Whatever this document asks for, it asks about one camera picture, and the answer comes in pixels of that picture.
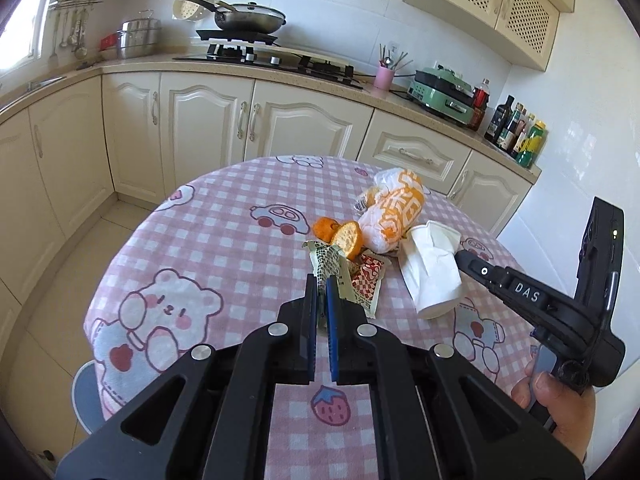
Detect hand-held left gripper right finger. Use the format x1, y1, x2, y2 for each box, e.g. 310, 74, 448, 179
326, 275, 587, 480

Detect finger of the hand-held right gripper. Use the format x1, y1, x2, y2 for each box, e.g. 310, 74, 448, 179
454, 250, 507, 294

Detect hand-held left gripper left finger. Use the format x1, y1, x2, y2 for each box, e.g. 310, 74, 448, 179
55, 274, 319, 480

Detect white paper cup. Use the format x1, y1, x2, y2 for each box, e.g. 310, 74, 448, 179
397, 220, 463, 320

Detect red white checked wrapper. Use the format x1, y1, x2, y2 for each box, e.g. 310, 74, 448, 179
349, 252, 389, 297

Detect green white snack wrapper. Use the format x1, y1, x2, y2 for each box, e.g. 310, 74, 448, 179
302, 239, 377, 319

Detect large orange peel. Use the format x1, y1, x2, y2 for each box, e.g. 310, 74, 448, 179
332, 220, 364, 262

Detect small orange peel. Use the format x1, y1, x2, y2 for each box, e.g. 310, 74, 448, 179
313, 216, 342, 244

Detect orange printed white bag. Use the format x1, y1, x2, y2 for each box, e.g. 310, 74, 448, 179
352, 167, 429, 256

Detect blue plastic bucket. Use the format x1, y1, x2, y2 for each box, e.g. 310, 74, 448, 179
71, 360, 108, 435

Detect person's right hand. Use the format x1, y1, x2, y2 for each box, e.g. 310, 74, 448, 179
510, 359, 599, 465

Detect round table pink checked cloth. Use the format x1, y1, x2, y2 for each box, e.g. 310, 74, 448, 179
82, 155, 546, 480

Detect green yellow bottle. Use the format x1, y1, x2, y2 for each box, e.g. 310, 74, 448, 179
516, 120, 549, 169

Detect dark sauce bottle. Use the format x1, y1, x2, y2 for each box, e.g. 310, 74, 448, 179
497, 103, 524, 153
510, 112, 536, 158

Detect dark glass bottle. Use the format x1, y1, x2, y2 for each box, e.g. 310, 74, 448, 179
484, 95, 516, 144

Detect green electric grill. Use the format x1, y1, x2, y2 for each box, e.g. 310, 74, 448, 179
404, 65, 479, 129

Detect cream base cabinets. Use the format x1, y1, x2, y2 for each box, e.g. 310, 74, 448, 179
0, 57, 543, 311

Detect black gas hob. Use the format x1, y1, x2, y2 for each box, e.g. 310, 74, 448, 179
173, 44, 365, 91

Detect black wok with lid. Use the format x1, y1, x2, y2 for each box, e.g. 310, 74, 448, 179
178, 0, 287, 32

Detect steel steamer pot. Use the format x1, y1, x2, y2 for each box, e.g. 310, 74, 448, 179
115, 9, 163, 60

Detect cream colander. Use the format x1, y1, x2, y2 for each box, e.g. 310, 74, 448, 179
173, 0, 217, 24

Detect steel kitchen sink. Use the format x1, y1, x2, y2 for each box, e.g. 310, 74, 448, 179
25, 75, 68, 93

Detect kitchen window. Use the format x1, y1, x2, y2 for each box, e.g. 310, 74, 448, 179
0, 0, 53, 76

